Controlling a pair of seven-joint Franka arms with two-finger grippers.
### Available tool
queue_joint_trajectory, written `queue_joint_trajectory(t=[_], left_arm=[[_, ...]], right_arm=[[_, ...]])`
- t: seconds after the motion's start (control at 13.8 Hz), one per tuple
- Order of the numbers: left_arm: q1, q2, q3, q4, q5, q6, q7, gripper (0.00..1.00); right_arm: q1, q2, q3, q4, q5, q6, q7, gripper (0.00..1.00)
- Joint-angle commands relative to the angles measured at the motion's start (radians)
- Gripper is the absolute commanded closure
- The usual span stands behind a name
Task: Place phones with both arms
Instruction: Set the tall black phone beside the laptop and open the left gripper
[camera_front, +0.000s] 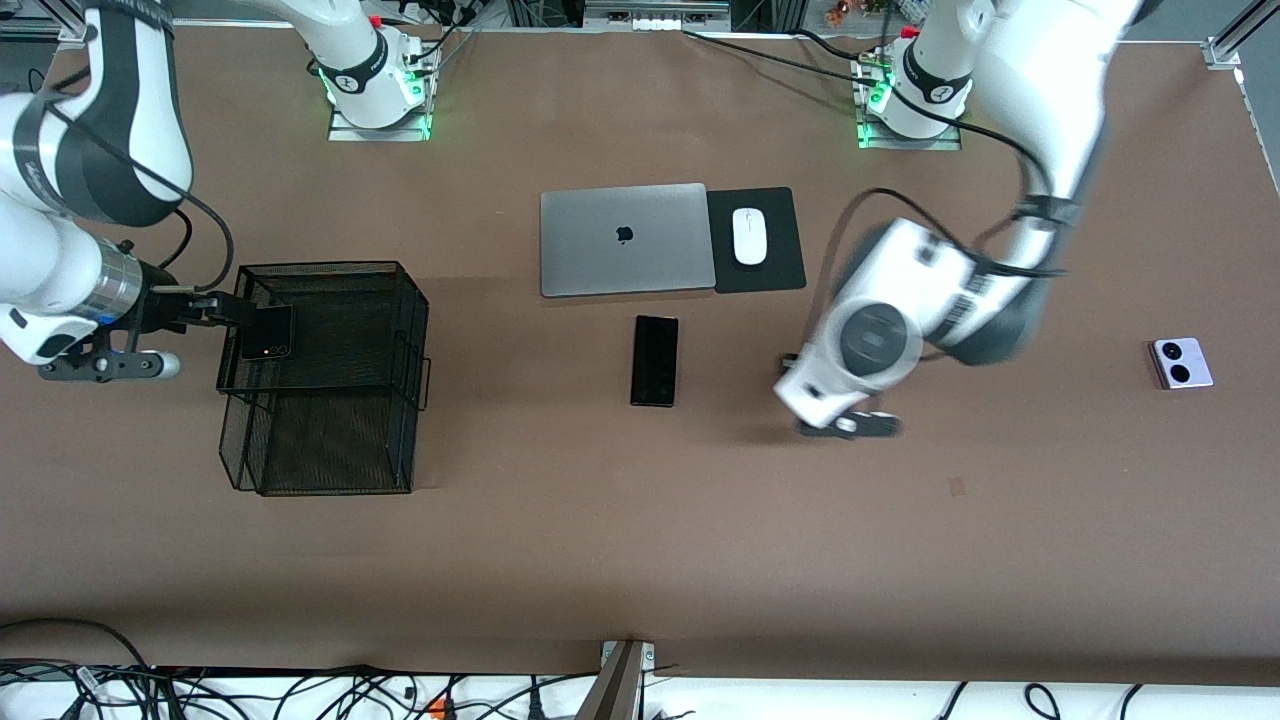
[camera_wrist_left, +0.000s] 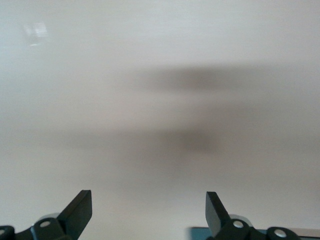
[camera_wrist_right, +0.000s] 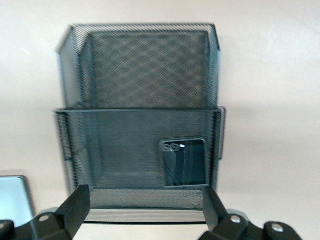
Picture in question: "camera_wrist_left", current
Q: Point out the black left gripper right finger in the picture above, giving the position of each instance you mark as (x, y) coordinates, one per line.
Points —
(216, 215)

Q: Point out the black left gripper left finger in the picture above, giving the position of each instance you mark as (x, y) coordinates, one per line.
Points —
(75, 215)

